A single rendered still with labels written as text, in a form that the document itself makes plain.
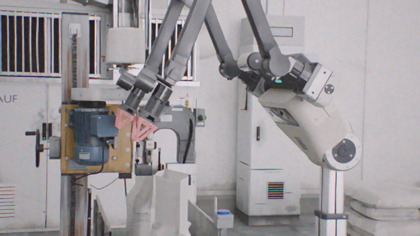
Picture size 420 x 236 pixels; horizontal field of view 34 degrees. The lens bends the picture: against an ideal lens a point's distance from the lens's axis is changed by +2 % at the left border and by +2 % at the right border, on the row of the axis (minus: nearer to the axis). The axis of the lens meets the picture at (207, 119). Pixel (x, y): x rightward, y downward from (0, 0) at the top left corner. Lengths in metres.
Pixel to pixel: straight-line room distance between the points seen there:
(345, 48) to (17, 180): 3.96
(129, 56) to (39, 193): 3.14
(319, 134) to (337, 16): 5.36
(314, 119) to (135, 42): 0.91
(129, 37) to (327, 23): 5.03
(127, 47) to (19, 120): 3.02
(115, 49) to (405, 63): 5.61
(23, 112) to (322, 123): 3.73
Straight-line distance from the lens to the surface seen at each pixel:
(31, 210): 5.93
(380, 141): 8.06
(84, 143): 2.94
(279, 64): 2.25
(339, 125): 2.56
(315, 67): 2.31
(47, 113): 5.83
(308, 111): 2.46
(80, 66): 3.17
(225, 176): 7.44
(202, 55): 6.35
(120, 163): 3.15
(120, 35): 2.94
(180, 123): 3.16
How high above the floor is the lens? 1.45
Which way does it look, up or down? 3 degrees down
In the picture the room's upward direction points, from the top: 1 degrees clockwise
